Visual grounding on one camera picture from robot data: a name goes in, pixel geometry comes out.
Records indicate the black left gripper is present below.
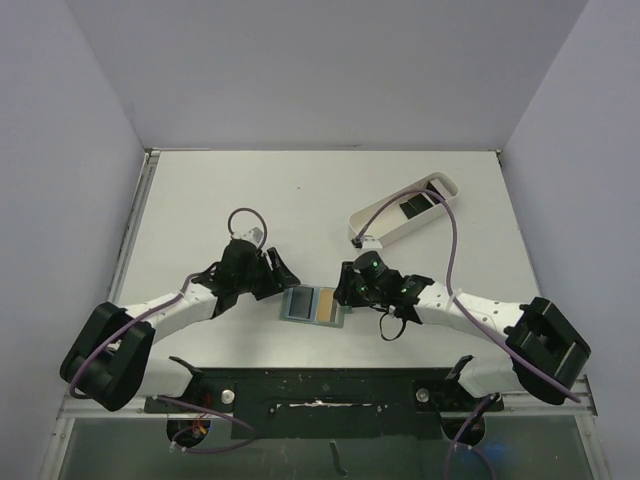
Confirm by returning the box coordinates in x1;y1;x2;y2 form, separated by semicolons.
236;248;298;300

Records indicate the green card holder wallet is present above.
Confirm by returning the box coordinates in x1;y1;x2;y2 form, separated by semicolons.
280;285;352;329

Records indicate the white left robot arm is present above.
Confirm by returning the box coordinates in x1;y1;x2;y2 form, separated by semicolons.
60;239;301;411

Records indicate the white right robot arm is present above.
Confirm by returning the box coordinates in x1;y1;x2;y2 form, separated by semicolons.
334;252;591;409

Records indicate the fallen black card in tray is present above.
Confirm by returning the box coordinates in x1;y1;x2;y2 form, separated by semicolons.
399;194;433;219

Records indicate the card stack in tray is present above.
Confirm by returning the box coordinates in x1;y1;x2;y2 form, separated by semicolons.
425;180;447;205

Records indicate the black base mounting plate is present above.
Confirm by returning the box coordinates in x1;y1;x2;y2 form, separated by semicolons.
144;367;479;440

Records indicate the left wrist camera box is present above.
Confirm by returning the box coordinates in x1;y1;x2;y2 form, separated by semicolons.
240;227;265;249

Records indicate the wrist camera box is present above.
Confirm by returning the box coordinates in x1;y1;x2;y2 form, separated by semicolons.
240;227;265;249
351;235;383;250

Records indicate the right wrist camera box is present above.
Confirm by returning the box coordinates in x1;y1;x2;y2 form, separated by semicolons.
351;235;383;250

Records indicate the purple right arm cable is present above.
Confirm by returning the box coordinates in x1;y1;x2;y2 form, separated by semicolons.
354;188;581;480

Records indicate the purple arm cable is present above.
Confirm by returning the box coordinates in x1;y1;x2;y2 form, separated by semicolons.
68;208;269;454
354;188;581;480

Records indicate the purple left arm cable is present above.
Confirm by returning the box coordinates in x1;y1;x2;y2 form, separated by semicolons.
68;208;269;454

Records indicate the aluminium frame rail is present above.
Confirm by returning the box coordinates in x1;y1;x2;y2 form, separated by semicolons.
59;151;591;479

